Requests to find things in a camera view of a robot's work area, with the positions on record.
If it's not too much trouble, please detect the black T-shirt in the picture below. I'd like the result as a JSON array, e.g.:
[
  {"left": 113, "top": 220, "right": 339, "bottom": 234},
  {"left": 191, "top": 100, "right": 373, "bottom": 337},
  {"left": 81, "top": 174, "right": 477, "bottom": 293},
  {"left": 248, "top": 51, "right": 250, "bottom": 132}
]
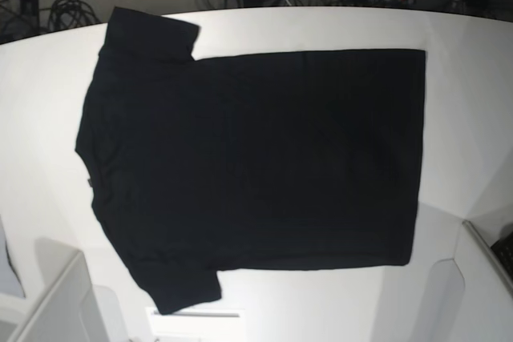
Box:
[{"left": 75, "top": 8, "right": 426, "bottom": 315}]

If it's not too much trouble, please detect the black keyboard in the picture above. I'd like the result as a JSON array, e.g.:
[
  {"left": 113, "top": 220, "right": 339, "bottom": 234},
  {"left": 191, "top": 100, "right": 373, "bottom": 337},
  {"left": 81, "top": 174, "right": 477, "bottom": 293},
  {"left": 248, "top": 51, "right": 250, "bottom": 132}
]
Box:
[{"left": 491, "top": 233, "right": 513, "bottom": 277}]

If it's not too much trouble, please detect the grey cloth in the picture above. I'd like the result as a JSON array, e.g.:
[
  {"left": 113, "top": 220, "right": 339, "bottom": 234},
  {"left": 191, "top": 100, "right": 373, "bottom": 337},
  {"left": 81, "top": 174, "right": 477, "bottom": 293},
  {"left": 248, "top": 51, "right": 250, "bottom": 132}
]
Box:
[{"left": 0, "top": 225, "right": 25, "bottom": 298}]

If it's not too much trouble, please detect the coiled black cable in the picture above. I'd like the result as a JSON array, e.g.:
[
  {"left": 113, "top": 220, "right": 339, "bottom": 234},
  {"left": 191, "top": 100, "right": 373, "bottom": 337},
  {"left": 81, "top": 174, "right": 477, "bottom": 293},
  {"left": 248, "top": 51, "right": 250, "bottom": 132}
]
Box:
[{"left": 47, "top": 0, "right": 99, "bottom": 33}]

